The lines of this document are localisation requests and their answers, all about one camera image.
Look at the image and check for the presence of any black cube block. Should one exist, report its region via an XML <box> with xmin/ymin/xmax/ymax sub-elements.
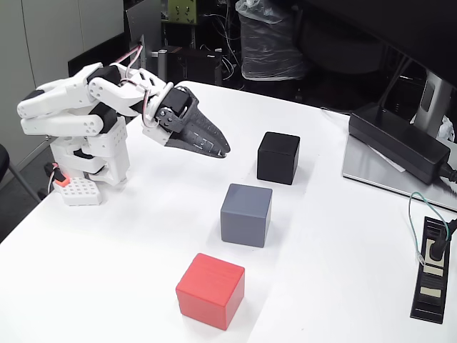
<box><xmin>256</xmin><ymin>131</ymin><xmax>301</xmax><ymax>186</ymax></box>

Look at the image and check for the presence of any grey cube block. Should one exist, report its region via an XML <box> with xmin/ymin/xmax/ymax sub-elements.
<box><xmin>220</xmin><ymin>183</ymin><xmax>273</xmax><ymax>248</ymax></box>

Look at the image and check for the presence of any black desktop computer case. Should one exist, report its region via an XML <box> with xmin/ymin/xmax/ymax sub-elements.
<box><xmin>167</xmin><ymin>45</ymin><xmax>225</xmax><ymax>86</ymax></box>

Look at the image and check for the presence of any black flat panel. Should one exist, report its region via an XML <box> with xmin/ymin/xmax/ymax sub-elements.
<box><xmin>67</xmin><ymin>34</ymin><xmax>126</xmax><ymax>78</ymax></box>

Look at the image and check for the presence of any green circuit board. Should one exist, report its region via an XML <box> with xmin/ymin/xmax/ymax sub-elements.
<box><xmin>167</xmin><ymin>0</ymin><xmax>197</xmax><ymax>25</ymax></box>

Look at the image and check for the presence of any white perforated table clamp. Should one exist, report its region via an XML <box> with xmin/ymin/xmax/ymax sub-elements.
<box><xmin>59</xmin><ymin>177</ymin><xmax>104</xmax><ymax>207</ymax></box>

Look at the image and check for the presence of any red cube block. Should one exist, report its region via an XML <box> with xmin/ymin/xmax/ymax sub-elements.
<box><xmin>175</xmin><ymin>252</ymin><xmax>246</xmax><ymax>331</ymax></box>

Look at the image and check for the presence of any black chair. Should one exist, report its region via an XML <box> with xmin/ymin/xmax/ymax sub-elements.
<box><xmin>0</xmin><ymin>144</ymin><xmax>42</xmax><ymax>204</ymax></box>

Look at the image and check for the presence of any black power adapter brick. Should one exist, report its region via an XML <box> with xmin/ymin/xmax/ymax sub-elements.
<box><xmin>348</xmin><ymin>102</ymin><xmax>451</xmax><ymax>185</ymax></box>

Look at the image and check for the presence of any black monitor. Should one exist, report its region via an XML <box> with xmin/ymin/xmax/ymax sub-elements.
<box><xmin>299</xmin><ymin>0</ymin><xmax>457</xmax><ymax>86</ymax></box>

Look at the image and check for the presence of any silver monitor stand column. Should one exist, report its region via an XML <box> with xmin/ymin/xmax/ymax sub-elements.
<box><xmin>410</xmin><ymin>67</ymin><xmax>453</xmax><ymax>139</ymax></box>

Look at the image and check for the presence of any crumpled white plastic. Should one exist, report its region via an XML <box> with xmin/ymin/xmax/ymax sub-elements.
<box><xmin>437</xmin><ymin>116</ymin><xmax>457</xmax><ymax>142</ymax></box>

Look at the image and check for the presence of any black power strip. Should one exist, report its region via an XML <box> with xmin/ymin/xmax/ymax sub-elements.
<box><xmin>409</xmin><ymin>216</ymin><xmax>450</xmax><ymax>325</ymax></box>

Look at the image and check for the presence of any red white black servo cable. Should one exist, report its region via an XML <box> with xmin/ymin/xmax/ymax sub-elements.
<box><xmin>119</xmin><ymin>79</ymin><xmax>160</xmax><ymax>129</ymax></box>

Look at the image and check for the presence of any orange connector with cable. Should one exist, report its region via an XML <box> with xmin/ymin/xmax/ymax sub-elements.
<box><xmin>44</xmin><ymin>162</ymin><xmax>69</xmax><ymax>197</ymax></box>

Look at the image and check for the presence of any silver monitor base plate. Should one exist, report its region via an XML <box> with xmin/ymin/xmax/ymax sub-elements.
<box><xmin>341</xmin><ymin>134</ymin><xmax>457</xmax><ymax>212</ymax></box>

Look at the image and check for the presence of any black adapter power cord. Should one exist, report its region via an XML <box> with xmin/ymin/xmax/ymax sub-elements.
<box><xmin>436</xmin><ymin>160</ymin><xmax>457</xmax><ymax>197</ymax></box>

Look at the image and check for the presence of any green ground wire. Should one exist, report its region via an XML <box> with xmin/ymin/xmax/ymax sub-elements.
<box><xmin>408</xmin><ymin>192</ymin><xmax>451</xmax><ymax>267</ymax></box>

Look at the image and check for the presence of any black plug with cable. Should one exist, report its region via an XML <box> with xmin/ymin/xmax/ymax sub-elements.
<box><xmin>426</xmin><ymin>217</ymin><xmax>457</xmax><ymax>262</ymax></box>

